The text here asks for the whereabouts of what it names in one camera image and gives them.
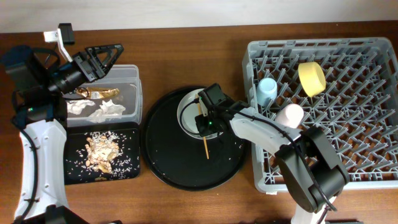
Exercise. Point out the black rectangular tray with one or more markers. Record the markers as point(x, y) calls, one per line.
point(127, 146)

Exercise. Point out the food scraps and rice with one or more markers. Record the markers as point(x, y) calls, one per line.
point(101, 152)

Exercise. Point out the round black serving tray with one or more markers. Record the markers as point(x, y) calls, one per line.
point(179, 160)

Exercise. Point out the white tissue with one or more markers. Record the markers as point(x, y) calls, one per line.
point(106, 110)
point(77, 106)

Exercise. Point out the clear plastic waste bin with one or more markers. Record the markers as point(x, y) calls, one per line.
point(126, 79)

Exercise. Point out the gold foil wrapper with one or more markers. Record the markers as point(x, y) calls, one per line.
point(96, 93)

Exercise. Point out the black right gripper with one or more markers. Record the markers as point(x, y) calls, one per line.
point(203, 129)

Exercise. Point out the grey round plate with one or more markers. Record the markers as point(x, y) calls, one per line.
point(189, 114)

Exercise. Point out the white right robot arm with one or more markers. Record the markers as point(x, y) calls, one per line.
point(312, 171)

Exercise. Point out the yellow bowl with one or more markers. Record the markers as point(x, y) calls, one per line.
point(311, 78)

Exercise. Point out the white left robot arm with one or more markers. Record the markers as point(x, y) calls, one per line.
point(41, 118)

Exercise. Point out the wooden chopstick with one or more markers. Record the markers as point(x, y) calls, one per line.
point(204, 138)

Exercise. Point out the pink plastic cup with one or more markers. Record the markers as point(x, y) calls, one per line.
point(290, 116)

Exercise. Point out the blue plastic cup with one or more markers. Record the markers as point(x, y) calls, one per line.
point(266, 91)

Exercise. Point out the grey dishwasher rack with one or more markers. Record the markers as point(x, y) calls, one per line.
point(358, 109)

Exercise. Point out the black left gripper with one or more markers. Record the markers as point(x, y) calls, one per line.
point(91, 68)

